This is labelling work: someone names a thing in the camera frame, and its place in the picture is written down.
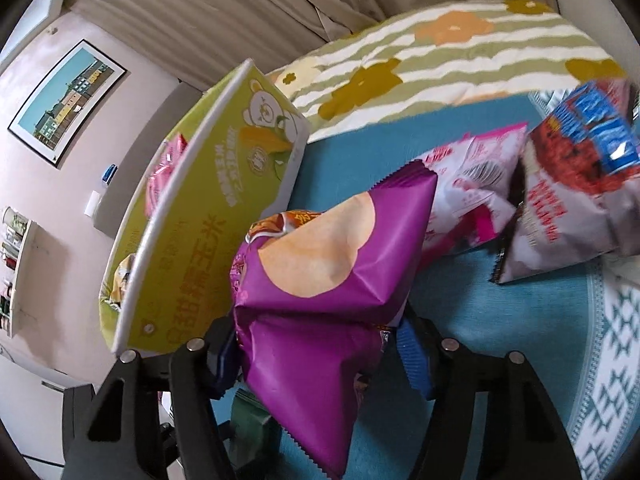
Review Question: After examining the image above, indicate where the blue patterned tablecloth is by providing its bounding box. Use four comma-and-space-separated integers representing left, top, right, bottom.
280, 92, 640, 480

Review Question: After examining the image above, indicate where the pink white snack bag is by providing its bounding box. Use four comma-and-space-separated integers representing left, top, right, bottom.
410, 122, 530, 261

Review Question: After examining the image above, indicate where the floral striped blanket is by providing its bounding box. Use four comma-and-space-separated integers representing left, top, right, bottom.
265, 0, 628, 143

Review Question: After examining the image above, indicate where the framed wall picture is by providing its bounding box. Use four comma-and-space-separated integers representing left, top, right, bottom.
7, 39, 128, 168

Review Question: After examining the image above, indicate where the red white snack bag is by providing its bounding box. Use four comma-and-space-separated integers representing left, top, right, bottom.
492, 80, 640, 285

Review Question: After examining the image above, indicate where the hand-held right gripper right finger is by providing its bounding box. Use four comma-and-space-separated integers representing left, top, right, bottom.
397, 317, 583, 480

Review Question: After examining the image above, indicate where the white wall shelf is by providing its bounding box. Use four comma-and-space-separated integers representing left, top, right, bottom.
0, 205, 41, 341

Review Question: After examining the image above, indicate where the green cardboard box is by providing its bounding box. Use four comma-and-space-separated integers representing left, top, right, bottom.
97, 58, 311, 358

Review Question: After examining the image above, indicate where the pink striped snack packet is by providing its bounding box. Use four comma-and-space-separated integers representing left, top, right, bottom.
145, 132, 188, 218

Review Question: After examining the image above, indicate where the row of small bottles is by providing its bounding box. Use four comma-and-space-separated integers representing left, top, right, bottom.
0, 207, 28, 331

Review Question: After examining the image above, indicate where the white cabinet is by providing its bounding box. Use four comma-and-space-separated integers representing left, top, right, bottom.
0, 345, 96, 466

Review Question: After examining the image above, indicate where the dark green snack packet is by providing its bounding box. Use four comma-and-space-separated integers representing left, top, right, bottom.
231, 387, 283, 480

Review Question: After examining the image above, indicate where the purple chip bag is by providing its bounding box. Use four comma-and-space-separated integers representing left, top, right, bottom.
230, 162, 440, 478

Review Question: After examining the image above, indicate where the beige curtain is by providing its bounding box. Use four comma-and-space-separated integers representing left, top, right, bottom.
62, 0, 556, 91

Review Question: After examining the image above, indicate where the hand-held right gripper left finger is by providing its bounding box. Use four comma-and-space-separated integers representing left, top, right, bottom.
70, 317, 241, 480

